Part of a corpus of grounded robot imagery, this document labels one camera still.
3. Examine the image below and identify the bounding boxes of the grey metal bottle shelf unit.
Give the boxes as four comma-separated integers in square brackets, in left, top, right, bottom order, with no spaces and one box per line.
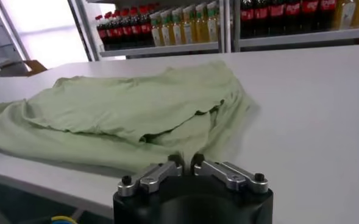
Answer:
[224,0,359,52]
[75,0,229,59]

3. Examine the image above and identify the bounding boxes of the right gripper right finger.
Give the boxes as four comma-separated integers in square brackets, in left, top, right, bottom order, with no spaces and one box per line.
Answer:
[190,153,269,195]

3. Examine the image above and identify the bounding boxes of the red cap cola bottle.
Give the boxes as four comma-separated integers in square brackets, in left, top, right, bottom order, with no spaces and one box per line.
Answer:
[284,0,302,34]
[121,8,133,48]
[130,6,143,47]
[300,0,319,33]
[318,0,337,31]
[105,12,115,49]
[269,0,285,36]
[254,0,270,37]
[140,4,152,46]
[113,10,124,49]
[96,15,107,49]
[240,0,255,39]

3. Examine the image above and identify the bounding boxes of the brown cardboard box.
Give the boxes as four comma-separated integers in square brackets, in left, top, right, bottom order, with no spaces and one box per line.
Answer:
[22,59,48,77]

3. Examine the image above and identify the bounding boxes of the green t-shirt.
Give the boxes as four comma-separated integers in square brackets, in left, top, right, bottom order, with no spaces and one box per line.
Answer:
[0,59,261,179]

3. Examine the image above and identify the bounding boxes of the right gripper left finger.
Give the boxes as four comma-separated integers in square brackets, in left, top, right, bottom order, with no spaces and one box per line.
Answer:
[117,154,185,197]

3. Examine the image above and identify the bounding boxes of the yellow blue cable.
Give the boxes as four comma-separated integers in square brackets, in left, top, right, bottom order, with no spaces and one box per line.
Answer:
[50,215,79,224]

